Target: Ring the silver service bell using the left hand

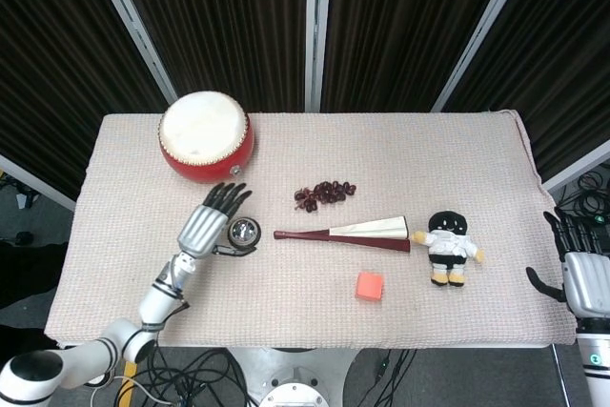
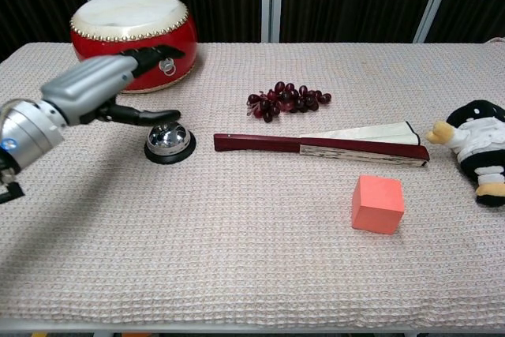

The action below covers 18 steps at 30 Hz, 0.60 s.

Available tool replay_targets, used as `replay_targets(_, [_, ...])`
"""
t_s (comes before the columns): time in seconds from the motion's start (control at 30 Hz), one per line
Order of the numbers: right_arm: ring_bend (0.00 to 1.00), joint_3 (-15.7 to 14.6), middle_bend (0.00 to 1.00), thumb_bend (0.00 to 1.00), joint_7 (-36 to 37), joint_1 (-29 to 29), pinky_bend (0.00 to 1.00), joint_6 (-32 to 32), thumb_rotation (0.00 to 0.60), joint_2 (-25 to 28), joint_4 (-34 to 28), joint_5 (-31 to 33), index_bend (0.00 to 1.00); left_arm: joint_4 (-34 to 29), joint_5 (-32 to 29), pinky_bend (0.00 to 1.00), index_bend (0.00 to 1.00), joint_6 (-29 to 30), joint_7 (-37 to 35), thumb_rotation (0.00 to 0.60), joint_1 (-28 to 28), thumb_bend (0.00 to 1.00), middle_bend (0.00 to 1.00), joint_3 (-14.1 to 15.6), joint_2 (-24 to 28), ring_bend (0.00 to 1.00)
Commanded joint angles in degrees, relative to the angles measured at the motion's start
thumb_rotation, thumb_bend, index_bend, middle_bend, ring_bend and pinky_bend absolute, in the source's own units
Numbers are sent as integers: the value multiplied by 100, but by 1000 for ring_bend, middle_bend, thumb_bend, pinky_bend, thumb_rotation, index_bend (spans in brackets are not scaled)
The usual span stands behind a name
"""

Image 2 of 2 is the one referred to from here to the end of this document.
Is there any red Chinese drum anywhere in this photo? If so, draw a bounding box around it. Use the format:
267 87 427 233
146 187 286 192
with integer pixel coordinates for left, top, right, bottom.
69 0 199 95

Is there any black white penguin plush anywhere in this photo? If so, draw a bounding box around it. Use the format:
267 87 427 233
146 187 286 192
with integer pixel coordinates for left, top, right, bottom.
425 99 505 208

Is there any dark red grape bunch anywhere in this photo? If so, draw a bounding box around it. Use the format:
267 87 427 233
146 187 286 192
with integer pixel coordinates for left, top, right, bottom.
246 81 333 124

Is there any red folding fan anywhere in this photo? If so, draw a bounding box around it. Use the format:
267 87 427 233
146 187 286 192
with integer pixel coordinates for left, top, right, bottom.
213 120 431 168

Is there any orange foam cube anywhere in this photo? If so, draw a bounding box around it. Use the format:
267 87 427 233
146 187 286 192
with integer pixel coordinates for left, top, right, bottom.
350 174 406 237

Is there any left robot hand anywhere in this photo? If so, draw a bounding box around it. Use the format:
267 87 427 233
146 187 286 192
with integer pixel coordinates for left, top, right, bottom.
39 44 186 129

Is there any silver desk bell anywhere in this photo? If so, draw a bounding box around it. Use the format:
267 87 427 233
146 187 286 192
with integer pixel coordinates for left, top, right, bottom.
144 122 197 166

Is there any pink waffle tablecloth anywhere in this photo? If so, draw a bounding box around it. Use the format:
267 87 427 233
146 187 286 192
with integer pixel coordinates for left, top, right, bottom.
0 41 505 330

